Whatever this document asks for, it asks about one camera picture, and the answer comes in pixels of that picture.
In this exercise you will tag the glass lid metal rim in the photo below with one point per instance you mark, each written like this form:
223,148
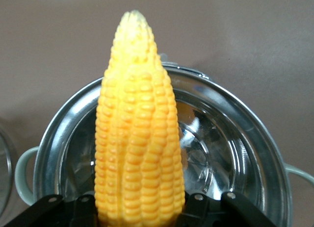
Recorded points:
6,163

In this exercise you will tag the yellow toy corn cob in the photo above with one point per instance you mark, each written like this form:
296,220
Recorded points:
137,138

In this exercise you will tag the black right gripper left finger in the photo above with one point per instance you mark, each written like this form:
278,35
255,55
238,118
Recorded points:
49,212

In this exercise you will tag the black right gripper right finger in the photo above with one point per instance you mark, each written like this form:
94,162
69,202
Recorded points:
235,209

